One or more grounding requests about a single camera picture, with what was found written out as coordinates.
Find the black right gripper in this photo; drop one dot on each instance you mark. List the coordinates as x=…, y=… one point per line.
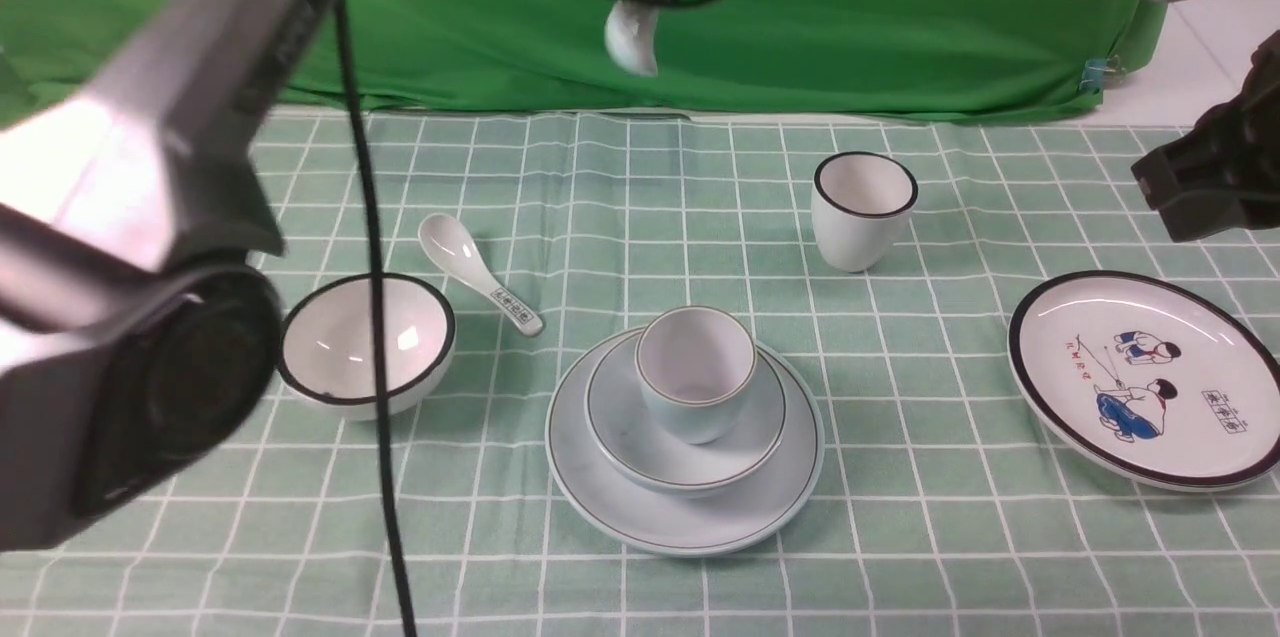
x=1224, y=174

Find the pale blue ceramic spoon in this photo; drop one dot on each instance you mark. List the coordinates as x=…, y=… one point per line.
x=629, y=36

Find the pale blue cup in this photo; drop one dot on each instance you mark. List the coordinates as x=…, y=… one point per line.
x=695, y=364

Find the pale blue shallow bowl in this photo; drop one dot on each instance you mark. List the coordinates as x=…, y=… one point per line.
x=641, y=449

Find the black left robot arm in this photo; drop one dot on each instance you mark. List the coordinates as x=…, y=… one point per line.
x=136, y=337

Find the blue clip on backdrop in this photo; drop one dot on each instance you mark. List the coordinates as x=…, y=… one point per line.
x=1095, y=76

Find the white plate cartoon print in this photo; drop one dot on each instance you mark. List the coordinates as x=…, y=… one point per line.
x=1147, y=380

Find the green backdrop cloth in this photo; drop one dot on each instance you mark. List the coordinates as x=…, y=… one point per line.
x=1014, y=60

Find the white cup black rim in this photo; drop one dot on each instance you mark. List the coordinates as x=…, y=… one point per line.
x=861, y=203

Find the green checkered tablecloth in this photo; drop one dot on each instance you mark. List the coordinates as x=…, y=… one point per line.
x=944, y=507

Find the white bowl black rim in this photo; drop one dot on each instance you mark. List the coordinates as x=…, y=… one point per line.
x=326, y=347

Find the pale blue flat plate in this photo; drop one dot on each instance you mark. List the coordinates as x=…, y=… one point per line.
x=733, y=519

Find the white spoon patterned handle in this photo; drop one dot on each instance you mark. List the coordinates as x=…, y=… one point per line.
x=452, y=249

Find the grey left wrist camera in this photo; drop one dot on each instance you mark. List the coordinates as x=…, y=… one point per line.
x=149, y=161

